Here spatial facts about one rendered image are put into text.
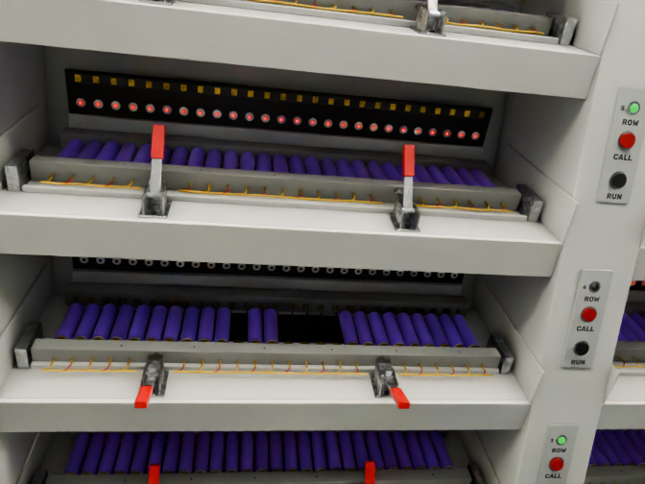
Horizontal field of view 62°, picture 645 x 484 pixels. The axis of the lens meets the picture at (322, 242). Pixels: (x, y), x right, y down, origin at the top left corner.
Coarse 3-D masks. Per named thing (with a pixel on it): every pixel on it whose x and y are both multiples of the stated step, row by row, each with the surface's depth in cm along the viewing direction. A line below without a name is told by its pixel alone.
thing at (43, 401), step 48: (48, 288) 71; (336, 288) 77; (384, 288) 78; (432, 288) 79; (0, 336) 57; (48, 336) 65; (480, 336) 76; (0, 384) 58; (48, 384) 59; (96, 384) 60; (192, 384) 61; (240, 384) 62; (288, 384) 63; (336, 384) 64; (432, 384) 66; (480, 384) 67; (528, 384) 66
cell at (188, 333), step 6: (192, 306) 71; (186, 312) 70; (192, 312) 70; (198, 312) 70; (186, 318) 69; (192, 318) 69; (198, 318) 70; (186, 324) 68; (192, 324) 68; (186, 330) 66; (192, 330) 67; (180, 336) 66; (186, 336) 65; (192, 336) 66
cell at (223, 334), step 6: (222, 312) 70; (228, 312) 71; (216, 318) 70; (222, 318) 69; (228, 318) 70; (216, 324) 69; (222, 324) 68; (228, 324) 69; (216, 330) 68; (222, 330) 67; (228, 330) 68; (216, 336) 66; (222, 336) 66; (228, 336) 67; (228, 342) 66
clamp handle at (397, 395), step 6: (390, 372) 63; (384, 378) 63; (390, 378) 63; (390, 384) 61; (390, 390) 60; (396, 390) 59; (396, 396) 58; (402, 396) 58; (396, 402) 57; (402, 402) 57; (408, 402) 57; (402, 408) 57; (408, 408) 57
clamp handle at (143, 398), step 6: (150, 372) 59; (150, 378) 58; (144, 384) 57; (150, 384) 57; (144, 390) 55; (150, 390) 55; (138, 396) 54; (144, 396) 54; (150, 396) 54; (138, 402) 52; (144, 402) 53
